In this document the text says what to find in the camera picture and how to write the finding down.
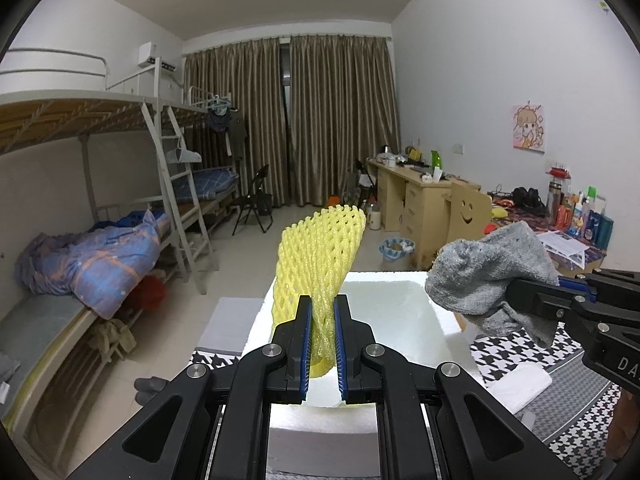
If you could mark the blue plaid quilt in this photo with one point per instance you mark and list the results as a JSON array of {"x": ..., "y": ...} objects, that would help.
[{"x": 100, "y": 265}]

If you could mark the black folding chair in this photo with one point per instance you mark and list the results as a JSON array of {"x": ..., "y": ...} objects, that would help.
[{"x": 255, "y": 200}]

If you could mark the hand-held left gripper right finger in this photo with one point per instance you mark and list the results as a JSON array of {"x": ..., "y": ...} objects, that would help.
[{"x": 341, "y": 350}]

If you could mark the yellow object on desk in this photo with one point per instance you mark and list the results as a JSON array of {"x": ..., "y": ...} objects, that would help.
[{"x": 500, "y": 211}]

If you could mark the blue floor basket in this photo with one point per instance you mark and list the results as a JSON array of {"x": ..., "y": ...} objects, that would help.
[{"x": 397, "y": 250}]

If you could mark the yellow foam net sleeve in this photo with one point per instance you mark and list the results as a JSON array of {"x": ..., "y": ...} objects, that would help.
[{"x": 315, "y": 260}]

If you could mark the brown curtain panel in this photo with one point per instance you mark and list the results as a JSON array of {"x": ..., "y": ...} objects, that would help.
[
  {"x": 240, "y": 120},
  {"x": 345, "y": 120}
]

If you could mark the beige cloth under bed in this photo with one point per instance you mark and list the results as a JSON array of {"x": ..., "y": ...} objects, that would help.
[{"x": 112, "y": 337}]

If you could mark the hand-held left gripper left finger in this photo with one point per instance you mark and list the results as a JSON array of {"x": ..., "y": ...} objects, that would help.
[{"x": 303, "y": 350}]

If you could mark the row of toiletry bottles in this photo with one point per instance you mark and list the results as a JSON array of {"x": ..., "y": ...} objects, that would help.
[{"x": 585, "y": 215}]

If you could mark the grey sock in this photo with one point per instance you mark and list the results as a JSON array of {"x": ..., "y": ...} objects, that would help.
[{"x": 480, "y": 270}]

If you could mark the red cloth under bed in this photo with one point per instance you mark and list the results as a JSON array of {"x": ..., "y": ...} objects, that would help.
[{"x": 149, "y": 297}]

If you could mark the grey slippers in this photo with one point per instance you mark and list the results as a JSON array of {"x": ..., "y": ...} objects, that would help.
[{"x": 150, "y": 390}]

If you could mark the pink cartoon wall poster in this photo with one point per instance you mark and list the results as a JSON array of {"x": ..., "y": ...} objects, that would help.
[{"x": 528, "y": 127}]

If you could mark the white metal bunk bed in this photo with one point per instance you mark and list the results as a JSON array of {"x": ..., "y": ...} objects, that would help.
[
  {"x": 210, "y": 180},
  {"x": 60, "y": 115}
]

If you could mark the wooden desk with patterned cloth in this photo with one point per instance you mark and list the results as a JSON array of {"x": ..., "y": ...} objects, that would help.
[{"x": 595, "y": 255}]

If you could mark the hanging dark clothes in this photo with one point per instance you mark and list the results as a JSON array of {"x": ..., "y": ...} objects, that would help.
[{"x": 230, "y": 127}]

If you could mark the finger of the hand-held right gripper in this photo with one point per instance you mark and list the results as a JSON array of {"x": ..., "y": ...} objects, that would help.
[
  {"x": 530, "y": 300},
  {"x": 575, "y": 284}
]

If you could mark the printed paper sheets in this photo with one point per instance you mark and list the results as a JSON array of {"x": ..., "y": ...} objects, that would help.
[{"x": 565, "y": 247}]

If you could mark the black bag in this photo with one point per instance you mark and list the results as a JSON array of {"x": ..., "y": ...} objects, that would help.
[{"x": 527, "y": 200}]

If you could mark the light wooden desk with drawers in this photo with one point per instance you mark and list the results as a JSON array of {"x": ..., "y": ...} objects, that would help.
[{"x": 410, "y": 205}]

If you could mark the white foam box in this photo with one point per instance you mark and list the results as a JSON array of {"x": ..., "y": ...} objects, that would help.
[{"x": 395, "y": 310}]

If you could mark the person's right hand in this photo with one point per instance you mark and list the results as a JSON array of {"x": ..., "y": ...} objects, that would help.
[{"x": 622, "y": 425}]

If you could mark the houndstooth table mat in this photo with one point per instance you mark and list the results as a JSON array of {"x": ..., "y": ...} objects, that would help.
[{"x": 565, "y": 410}]

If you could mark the white air conditioner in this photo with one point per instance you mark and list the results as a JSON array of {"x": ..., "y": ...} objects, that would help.
[{"x": 150, "y": 54}]

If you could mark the wooden smiley chair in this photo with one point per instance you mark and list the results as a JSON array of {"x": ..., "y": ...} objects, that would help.
[{"x": 467, "y": 220}]

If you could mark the white wall switch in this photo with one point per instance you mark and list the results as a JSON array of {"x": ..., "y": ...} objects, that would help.
[{"x": 458, "y": 149}]

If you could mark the orange box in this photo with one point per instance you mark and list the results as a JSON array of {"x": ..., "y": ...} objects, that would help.
[{"x": 334, "y": 201}]

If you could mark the white plastic jug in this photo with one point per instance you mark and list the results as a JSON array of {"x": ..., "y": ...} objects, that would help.
[{"x": 375, "y": 219}]

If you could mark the white bunk bed ladder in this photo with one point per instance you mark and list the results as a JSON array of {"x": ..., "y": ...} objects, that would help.
[{"x": 175, "y": 190}]

